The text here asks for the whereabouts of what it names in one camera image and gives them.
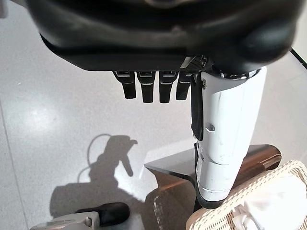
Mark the cream woven laundry basket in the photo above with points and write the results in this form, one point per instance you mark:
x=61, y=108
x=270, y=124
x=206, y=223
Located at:
x=259, y=182

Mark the white cloth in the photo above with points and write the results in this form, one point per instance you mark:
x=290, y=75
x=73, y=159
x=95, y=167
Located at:
x=275, y=201

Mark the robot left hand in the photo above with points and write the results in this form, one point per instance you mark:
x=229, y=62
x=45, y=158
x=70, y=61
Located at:
x=153, y=36

